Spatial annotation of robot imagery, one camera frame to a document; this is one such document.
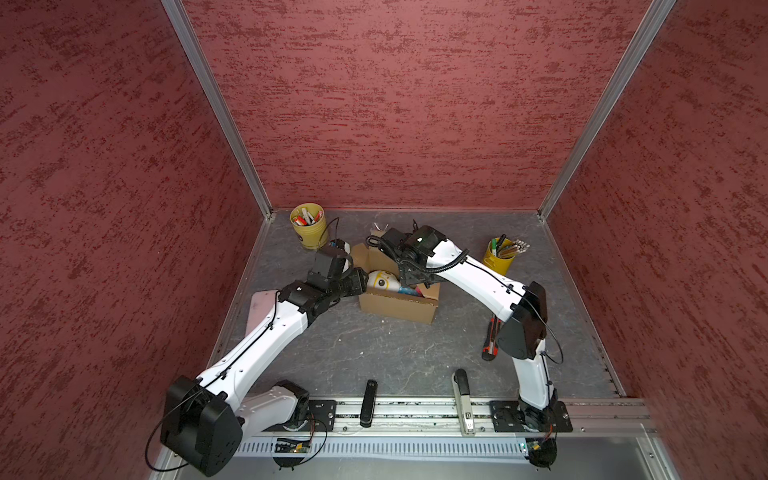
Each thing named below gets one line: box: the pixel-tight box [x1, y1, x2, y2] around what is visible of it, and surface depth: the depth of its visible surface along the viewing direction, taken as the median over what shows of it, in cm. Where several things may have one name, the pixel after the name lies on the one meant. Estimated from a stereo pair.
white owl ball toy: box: [367, 270, 401, 291], surface depth 91 cm
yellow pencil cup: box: [483, 237, 516, 275], surface depth 99 cm
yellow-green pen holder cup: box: [289, 202, 329, 250], surface depth 102 cm
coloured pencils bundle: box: [498, 239, 531, 258], surface depth 89 cm
